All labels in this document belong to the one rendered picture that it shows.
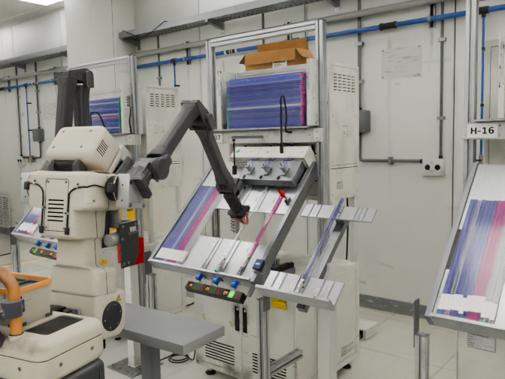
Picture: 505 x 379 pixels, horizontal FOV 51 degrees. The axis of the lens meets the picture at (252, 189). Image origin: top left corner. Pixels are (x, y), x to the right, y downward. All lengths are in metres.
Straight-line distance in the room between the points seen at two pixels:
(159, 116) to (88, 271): 2.07
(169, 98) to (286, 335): 1.96
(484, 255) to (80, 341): 1.36
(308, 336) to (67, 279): 1.30
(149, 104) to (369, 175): 1.73
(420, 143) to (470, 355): 2.02
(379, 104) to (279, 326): 2.04
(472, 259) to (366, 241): 2.25
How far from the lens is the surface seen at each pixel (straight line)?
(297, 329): 2.64
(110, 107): 3.70
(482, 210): 2.14
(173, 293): 3.99
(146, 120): 3.71
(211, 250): 2.57
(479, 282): 1.96
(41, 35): 7.56
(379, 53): 4.13
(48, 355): 1.54
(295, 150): 2.65
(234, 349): 2.94
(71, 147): 1.88
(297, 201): 2.51
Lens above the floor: 1.33
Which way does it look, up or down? 5 degrees down
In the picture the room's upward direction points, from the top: 1 degrees counter-clockwise
